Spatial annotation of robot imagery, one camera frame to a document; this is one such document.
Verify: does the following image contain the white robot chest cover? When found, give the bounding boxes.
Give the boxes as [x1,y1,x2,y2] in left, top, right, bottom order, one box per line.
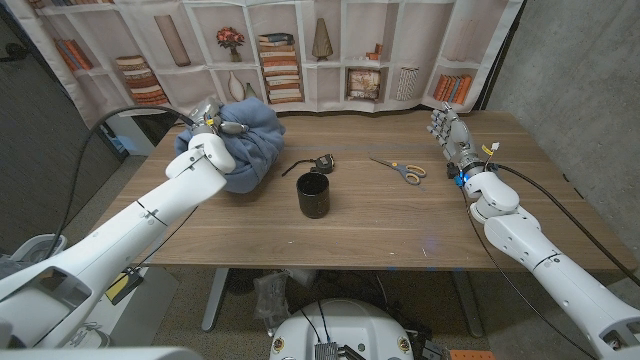
[0,346,204,360]

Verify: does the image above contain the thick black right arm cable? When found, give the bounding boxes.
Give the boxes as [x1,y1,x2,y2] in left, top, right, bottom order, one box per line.
[492,162,640,289]

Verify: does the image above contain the black tape measure with strap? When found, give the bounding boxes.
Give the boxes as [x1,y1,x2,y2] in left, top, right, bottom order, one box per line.
[280,153,336,178]

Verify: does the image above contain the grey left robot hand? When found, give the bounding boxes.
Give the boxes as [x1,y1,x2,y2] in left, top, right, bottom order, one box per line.
[189,97,250,136]

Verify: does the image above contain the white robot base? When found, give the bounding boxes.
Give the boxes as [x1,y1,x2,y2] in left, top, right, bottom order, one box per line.
[268,298,416,360]

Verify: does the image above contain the white cabinet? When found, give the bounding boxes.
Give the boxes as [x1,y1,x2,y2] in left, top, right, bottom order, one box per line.
[102,113,176,157]

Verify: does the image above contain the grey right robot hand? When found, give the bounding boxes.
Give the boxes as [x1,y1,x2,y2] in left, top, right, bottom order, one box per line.
[427,101,485,176]

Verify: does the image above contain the grey metal table leg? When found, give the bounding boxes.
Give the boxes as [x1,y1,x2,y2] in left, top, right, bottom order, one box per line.
[452,269,485,339]
[201,268,230,333]

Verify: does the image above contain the black door handle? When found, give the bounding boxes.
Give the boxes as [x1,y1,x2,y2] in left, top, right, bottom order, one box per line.
[0,42,29,64]

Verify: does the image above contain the blue hoodie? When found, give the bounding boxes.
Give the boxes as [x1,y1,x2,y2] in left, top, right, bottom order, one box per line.
[173,96,287,195]

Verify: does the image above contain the clear plastic bag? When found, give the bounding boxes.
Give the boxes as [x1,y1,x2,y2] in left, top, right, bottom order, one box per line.
[252,272,292,321]

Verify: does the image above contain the printed bookshelf backdrop cloth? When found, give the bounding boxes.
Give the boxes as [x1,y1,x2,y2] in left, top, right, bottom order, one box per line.
[4,0,525,131]

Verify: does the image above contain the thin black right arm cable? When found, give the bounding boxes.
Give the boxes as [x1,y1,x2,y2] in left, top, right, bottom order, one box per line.
[460,185,599,360]

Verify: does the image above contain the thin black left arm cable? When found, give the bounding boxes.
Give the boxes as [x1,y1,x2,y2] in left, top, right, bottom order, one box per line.
[119,205,200,281]

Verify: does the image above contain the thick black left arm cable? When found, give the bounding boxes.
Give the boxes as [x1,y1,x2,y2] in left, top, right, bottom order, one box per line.
[44,104,196,261]

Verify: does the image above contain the scissors with yellow grey handles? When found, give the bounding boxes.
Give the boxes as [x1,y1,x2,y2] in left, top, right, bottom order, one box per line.
[368,156,428,187]

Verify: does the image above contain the white grey round bin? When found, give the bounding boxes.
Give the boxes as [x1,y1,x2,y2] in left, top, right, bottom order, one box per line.
[0,233,69,279]

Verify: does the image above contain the grey white sneaker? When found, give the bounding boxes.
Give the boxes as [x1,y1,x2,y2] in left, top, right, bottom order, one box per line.
[62,322,111,350]

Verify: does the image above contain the black cup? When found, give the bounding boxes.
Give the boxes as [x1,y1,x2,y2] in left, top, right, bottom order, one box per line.
[295,171,331,220]

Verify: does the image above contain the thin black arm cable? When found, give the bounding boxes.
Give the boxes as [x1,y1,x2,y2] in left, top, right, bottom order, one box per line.
[460,185,599,360]
[119,205,200,281]

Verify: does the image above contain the orange box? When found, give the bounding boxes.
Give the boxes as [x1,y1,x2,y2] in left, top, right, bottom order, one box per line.
[449,349,499,360]

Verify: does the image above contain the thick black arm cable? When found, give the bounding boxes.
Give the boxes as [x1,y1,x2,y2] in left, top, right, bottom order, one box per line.
[492,162,640,289]
[44,104,196,261]

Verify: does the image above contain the yellow black foot pedal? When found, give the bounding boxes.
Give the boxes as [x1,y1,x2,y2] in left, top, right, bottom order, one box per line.
[104,267,146,306]

